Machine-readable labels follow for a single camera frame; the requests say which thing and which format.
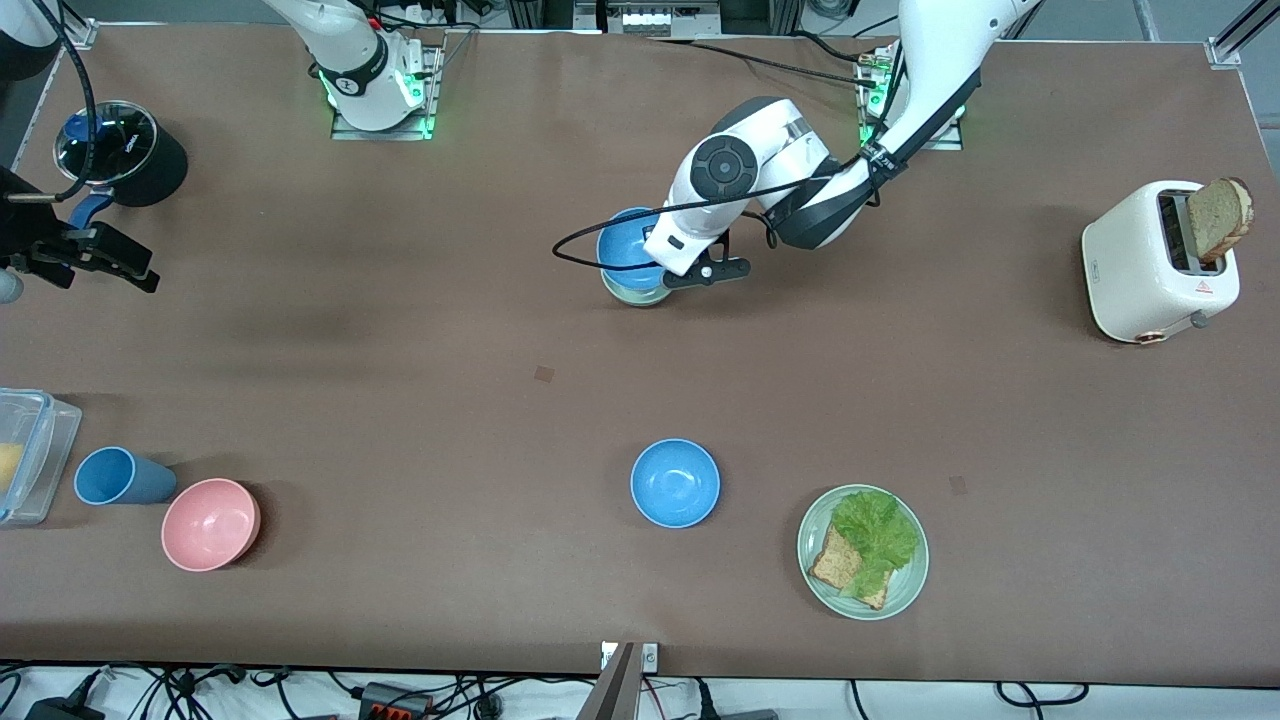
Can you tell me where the blue bowl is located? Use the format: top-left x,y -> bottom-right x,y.
630,438 -> 721,529
597,207 -> 671,293

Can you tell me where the light green bowl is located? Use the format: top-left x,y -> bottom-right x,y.
602,270 -> 676,308

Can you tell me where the pink bowl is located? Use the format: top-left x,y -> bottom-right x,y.
161,478 -> 262,573

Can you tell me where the glass lid blue knob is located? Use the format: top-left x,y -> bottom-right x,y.
53,100 -> 159,186

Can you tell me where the clear plastic container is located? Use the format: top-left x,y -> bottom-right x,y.
0,388 -> 83,527

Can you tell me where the blue cup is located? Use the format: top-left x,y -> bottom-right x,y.
74,446 -> 179,506

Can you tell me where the white power strip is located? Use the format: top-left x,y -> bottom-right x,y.
400,0 -> 471,31

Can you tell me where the green lettuce leaf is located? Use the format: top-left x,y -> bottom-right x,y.
832,490 -> 920,601

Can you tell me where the brown bread slice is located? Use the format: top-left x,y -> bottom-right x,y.
808,523 -> 891,611

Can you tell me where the light green plate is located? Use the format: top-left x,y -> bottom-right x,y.
797,484 -> 930,621

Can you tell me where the black power adapter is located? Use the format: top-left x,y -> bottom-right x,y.
25,696 -> 106,720

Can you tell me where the white toaster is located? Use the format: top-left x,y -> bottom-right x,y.
1082,180 -> 1241,345

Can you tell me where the black orange power strip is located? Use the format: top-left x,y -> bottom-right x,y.
358,682 -> 433,720

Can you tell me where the brown toast slice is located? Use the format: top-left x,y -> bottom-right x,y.
1187,178 -> 1255,265

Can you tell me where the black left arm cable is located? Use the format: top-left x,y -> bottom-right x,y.
552,40 -> 986,273

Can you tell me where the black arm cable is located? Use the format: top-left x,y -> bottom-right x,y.
5,0 -> 98,204
552,40 -> 986,273

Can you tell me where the black pot blue handle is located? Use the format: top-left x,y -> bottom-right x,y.
53,100 -> 189,231

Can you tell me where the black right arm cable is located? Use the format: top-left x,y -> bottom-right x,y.
5,0 -> 98,204

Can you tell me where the black table cable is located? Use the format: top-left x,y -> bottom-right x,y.
650,30 -> 881,91

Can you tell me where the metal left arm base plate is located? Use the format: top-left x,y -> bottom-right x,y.
858,45 -> 965,151

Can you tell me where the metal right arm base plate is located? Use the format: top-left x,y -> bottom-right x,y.
330,45 -> 443,141

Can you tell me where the grey camera mount bar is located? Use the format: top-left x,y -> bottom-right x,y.
575,642 -> 641,720

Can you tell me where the black looped floor cable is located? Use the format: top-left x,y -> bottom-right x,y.
995,682 -> 1091,711

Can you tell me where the aluminium frame profile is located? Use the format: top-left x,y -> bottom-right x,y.
1205,0 -> 1280,69

